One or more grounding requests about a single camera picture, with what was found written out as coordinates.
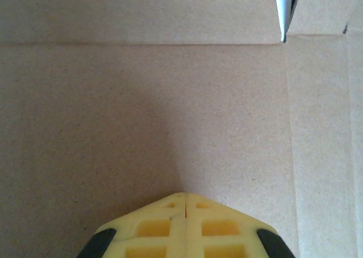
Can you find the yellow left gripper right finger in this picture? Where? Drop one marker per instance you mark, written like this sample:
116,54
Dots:
221,229

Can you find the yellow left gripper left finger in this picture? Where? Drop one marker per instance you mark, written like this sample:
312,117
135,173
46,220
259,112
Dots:
158,229

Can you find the brown cardboard box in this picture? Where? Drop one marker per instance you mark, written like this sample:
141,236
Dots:
141,99

